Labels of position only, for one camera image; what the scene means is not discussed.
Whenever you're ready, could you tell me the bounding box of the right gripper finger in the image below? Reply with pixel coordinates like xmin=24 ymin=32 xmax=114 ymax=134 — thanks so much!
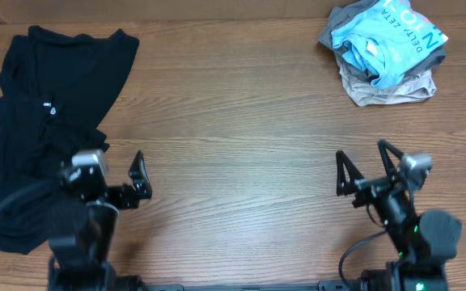
xmin=377 ymin=139 xmax=404 ymax=176
xmin=336 ymin=150 xmax=365 ymax=196

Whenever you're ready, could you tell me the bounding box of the black t-shirt with logo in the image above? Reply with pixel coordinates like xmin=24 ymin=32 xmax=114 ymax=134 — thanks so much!
xmin=0 ymin=25 xmax=140 ymax=134

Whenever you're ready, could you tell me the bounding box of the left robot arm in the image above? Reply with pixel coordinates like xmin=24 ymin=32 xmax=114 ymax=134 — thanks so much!
xmin=48 ymin=150 xmax=153 ymax=291

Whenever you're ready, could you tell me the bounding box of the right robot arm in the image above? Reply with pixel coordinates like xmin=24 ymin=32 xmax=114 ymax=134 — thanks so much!
xmin=336 ymin=140 xmax=462 ymax=291

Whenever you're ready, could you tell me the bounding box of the beige folded garment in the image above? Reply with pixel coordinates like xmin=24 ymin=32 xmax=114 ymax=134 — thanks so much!
xmin=336 ymin=57 xmax=437 ymax=107

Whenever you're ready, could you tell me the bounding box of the black shirt left pile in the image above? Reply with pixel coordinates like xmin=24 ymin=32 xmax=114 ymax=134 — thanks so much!
xmin=0 ymin=97 xmax=108 ymax=255

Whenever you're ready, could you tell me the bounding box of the light blue printed t-shirt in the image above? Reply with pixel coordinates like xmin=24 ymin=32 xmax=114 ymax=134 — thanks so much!
xmin=331 ymin=0 xmax=448 ymax=89

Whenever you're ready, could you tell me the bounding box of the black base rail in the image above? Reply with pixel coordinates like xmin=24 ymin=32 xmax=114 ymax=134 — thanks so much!
xmin=139 ymin=280 xmax=361 ymax=291

